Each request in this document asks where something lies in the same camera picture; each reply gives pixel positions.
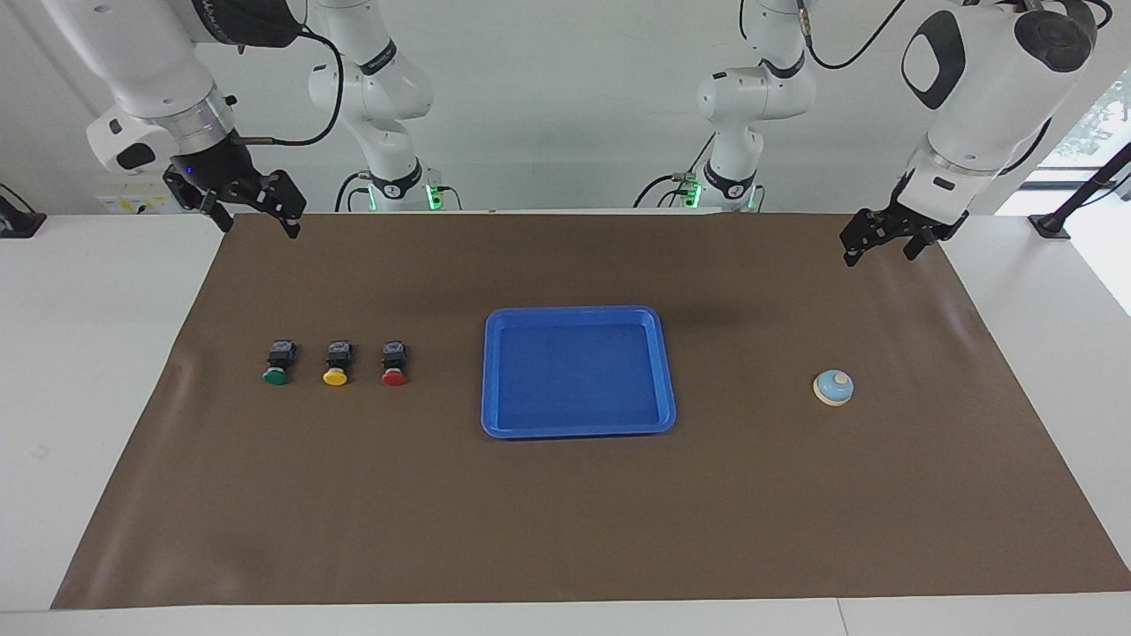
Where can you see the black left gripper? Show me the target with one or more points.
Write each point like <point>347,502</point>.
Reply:
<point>892,225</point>

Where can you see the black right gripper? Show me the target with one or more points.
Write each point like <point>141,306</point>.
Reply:
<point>234,181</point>

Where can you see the green push button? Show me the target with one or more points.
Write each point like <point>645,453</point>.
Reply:
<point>276,376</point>

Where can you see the yellow push button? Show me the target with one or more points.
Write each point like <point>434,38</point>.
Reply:
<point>335,376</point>

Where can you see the red push button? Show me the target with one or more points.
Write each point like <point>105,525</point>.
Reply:
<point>393,376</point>

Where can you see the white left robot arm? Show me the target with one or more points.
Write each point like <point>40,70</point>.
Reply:
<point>981,88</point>

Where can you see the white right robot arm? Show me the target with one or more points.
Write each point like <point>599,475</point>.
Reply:
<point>159,71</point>

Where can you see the light blue call bell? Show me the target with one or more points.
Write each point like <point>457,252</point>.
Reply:
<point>831,389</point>

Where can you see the blue plastic tray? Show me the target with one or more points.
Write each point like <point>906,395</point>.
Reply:
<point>579,371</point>

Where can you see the black angled stand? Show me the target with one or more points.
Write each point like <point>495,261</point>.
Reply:
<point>1078,194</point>

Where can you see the brown table mat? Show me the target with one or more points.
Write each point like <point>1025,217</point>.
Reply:
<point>565,512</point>

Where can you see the white wall socket box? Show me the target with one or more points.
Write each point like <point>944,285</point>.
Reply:
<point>119,205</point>

